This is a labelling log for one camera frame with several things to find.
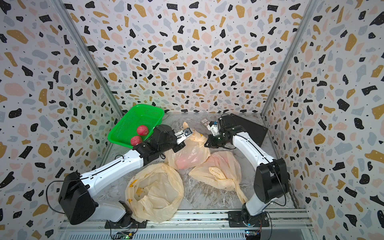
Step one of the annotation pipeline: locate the red apple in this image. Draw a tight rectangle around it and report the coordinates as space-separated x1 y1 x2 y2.
130 136 143 146
137 125 149 136

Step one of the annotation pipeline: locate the beige plastic bag with apples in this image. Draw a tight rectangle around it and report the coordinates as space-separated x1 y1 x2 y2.
125 163 184 223

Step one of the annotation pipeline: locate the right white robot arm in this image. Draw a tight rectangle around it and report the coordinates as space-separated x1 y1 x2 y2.
205 124 288 217

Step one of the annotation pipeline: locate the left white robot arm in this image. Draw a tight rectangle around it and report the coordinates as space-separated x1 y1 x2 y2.
58 125 193 228

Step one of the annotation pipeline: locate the small card box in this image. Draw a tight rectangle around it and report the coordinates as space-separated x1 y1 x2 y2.
200 119 210 127

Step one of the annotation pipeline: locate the green plastic mesh basket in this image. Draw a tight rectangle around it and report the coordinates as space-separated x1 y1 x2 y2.
108 104 165 149

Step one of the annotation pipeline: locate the black flat box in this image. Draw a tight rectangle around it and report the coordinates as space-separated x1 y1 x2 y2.
221 114 268 147

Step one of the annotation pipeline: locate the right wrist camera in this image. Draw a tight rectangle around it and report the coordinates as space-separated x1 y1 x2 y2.
207 121 220 136

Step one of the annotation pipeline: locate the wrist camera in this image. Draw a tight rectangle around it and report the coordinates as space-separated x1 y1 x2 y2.
207 121 220 136
175 128 193 145

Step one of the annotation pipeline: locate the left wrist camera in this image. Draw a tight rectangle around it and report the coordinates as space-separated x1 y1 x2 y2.
175 128 193 145

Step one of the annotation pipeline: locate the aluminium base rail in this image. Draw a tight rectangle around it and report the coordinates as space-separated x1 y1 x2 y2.
58 209 317 240

